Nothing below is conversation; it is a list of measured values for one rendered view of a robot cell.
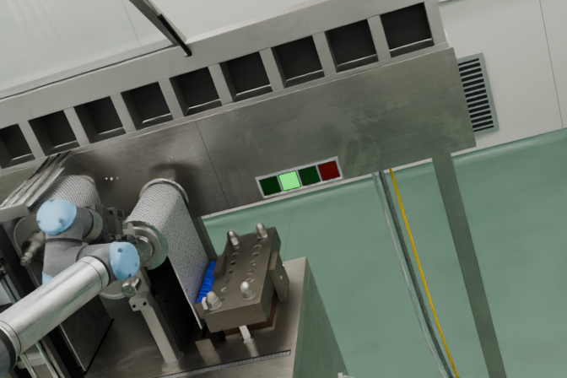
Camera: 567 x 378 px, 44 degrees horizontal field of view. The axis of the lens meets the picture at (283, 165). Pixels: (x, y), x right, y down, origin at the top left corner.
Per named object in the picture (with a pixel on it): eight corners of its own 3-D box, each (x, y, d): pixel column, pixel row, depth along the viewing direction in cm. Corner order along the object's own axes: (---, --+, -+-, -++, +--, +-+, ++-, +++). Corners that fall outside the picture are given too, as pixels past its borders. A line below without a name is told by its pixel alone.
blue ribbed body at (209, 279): (197, 312, 190) (192, 301, 189) (211, 269, 209) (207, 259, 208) (208, 310, 189) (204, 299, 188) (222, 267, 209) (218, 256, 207)
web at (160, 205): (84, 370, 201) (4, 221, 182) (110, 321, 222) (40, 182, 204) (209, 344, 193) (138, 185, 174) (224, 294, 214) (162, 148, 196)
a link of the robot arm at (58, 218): (31, 237, 144) (35, 197, 146) (61, 245, 154) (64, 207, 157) (65, 235, 142) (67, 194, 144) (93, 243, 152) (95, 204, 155)
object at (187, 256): (188, 303, 188) (163, 245, 181) (205, 256, 209) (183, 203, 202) (190, 302, 187) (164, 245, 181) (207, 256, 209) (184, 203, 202)
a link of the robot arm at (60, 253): (72, 289, 139) (77, 234, 142) (32, 292, 144) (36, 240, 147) (99, 292, 146) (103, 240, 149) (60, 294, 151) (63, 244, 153)
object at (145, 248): (132, 267, 181) (117, 243, 179) (135, 262, 183) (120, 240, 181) (157, 256, 179) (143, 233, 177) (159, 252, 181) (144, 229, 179)
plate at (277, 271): (280, 302, 200) (267, 270, 196) (283, 282, 209) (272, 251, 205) (288, 300, 199) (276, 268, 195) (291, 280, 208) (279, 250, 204)
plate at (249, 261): (210, 332, 186) (202, 315, 184) (234, 254, 222) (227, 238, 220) (267, 321, 182) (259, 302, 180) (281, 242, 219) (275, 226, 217)
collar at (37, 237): (27, 264, 180) (16, 243, 178) (36, 251, 186) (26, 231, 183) (49, 258, 179) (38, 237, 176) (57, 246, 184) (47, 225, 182)
